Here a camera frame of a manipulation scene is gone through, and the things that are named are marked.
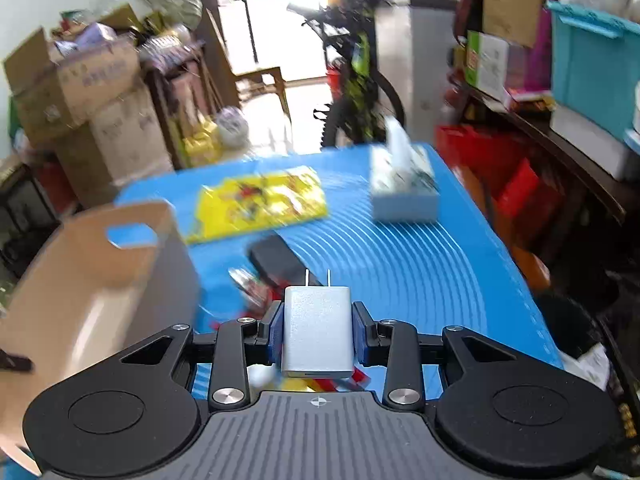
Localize blue silicone table mat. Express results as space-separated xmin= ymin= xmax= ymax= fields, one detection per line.
xmin=117 ymin=148 xmax=561 ymax=365

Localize beige wooden storage bin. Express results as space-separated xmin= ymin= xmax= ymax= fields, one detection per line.
xmin=1 ymin=200 xmax=201 ymax=474

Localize green black bicycle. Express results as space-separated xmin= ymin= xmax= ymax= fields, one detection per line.
xmin=288 ymin=0 xmax=406 ymax=148

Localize white blue tissue box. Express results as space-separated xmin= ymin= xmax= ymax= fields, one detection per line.
xmin=369 ymin=116 xmax=439 ymax=223

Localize white USB charger plug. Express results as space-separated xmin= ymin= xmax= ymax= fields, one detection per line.
xmin=281 ymin=272 xmax=355 ymax=379

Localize yellow picture book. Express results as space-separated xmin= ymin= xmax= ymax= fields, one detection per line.
xmin=186 ymin=166 xmax=329 ymax=244

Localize stacked cardboard boxes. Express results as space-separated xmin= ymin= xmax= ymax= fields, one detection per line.
xmin=3 ymin=29 xmax=174 ymax=208

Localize black rectangular case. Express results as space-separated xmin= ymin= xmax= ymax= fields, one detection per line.
xmin=247 ymin=233 xmax=308 ymax=289

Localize red hero action figure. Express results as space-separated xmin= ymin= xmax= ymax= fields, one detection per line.
xmin=228 ymin=268 xmax=280 ymax=318

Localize teal plastic storage crate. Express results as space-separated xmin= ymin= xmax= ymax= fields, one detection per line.
xmin=546 ymin=0 xmax=640 ymax=141

